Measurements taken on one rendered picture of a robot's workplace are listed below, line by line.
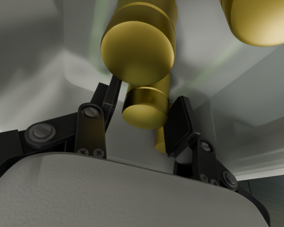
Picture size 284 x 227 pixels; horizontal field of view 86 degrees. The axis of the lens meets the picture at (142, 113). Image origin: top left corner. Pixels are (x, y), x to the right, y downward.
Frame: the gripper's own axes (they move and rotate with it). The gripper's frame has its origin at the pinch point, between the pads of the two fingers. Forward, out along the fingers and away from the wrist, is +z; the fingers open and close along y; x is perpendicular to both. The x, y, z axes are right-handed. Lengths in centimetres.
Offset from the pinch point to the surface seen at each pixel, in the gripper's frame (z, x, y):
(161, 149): 0.7, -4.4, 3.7
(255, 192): -2.1, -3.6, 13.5
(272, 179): -0.3, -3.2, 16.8
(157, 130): 2.0, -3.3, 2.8
